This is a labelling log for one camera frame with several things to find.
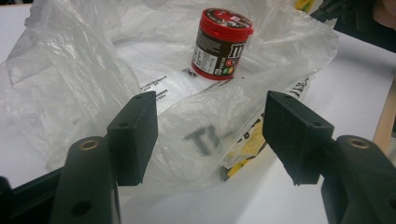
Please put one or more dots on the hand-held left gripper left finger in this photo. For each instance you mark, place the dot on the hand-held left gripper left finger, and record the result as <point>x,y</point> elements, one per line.
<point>134,140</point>

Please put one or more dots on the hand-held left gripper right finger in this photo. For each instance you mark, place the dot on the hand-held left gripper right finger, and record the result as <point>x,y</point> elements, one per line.
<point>295,140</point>

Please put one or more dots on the white table mat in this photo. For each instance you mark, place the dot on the white table mat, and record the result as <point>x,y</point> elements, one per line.
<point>342,93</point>

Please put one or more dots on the yellow drink carton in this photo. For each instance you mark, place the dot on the yellow drink carton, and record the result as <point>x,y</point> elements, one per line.
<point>303,4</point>

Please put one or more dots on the red lidded candy jar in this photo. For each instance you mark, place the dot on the red lidded candy jar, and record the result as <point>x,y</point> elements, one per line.
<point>218,46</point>

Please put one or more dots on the translucent plastic shopping bag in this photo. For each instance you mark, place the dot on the translucent plastic shopping bag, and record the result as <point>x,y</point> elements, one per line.
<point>77,77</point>

